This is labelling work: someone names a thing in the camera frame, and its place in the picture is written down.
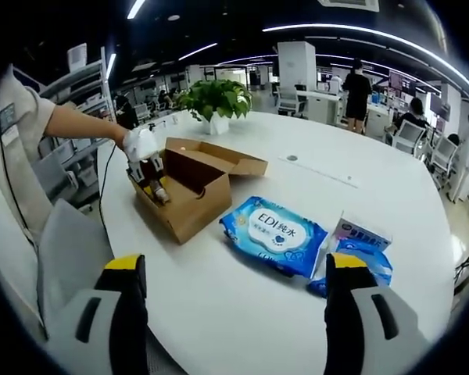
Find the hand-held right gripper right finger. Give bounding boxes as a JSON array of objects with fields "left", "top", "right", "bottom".
[{"left": 324, "top": 252, "right": 431, "bottom": 375}]

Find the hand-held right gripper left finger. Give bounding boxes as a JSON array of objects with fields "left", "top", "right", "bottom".
[{"left": 48, "top": 253, "right": 149, "bottom": 375}]

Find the brown cardboard shoe box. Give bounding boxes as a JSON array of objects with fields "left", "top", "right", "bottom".
[{"left": 127, "top": 136, "right": 270, "bottom": 246}]

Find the small blue tissue pack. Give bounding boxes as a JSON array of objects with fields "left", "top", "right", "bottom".
[{"left": 306, "top": 237, "right": 394, "bottom": 300}]

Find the small white carton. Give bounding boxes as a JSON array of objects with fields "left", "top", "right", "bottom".
[{"left": 331, "top": 210, "right": 394, "bottom": 255}]

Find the blue wet wipes pack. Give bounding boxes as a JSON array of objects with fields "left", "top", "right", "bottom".
[{"left": 218, "top": 195, "right": 330, "bottom": 280}]

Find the white ribbed box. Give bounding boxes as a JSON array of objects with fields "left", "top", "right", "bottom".
[{"left": 67, "top": 42, "right": 88, "bottom": 72}]

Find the grey office chair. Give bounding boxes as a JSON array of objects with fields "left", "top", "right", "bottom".
[{"left": 37, "top": 198, "right": 116, "bottom": 341}]

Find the green plant in white pot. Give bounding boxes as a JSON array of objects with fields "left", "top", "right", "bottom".
[{"left": 175, "top": 79, "right": 254, "bottom": 136}]

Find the person's beige shirt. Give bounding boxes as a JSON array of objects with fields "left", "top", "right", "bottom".
[{"left": 0, "top": 64, "right": 58, "bottom": 243}]

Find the black bicycle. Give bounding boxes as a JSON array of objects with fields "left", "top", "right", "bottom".
[{"left": 455, "top": 249, "right": 469, "bottom": 284}]

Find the long ceiling light strip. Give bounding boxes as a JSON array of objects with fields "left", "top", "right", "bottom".
[
  {"left": 262, "top": 23, "right": 469, "bottom": 93},
  {"left": 127, "top": 0, "right": 146, "bottom": 20}
]

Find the white mesh office chair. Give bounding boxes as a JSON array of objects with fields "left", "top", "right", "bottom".
[
  {"left": 392, "top": 119, "right": 427, "bottom": 157},
  {"left": 277, "top": 85, "right": 308, "bottom": 116},
  {"left": 429, "top": 136, "right": 458, "bottom": 180}
]

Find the white table socket strip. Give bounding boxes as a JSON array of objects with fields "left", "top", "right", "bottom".
[{"left": 277, "top": 154, "right": 360, "bottom": 188}]

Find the white square column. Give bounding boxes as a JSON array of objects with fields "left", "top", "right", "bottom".
[{"left": 277, "top": 41, "right": 317, "bottom": 95}]

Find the ceiling air conditioner vent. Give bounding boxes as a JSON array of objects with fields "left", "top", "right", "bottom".
[{"left": 316, "top": 0, "right": 380, "bottom": 12}]

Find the black monitor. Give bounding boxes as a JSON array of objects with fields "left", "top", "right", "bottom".
[{"left": 429, "top": 93, "right": 450, "bottom": 120}]

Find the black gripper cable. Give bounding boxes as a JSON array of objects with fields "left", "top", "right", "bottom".
[{"left": 98, "top": 142, "right": 118, "bottom": 251}]

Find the purple wall screen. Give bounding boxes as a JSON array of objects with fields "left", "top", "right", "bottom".
[{"left": 388, "top": 70, "right": 417, "bottom": 93}]

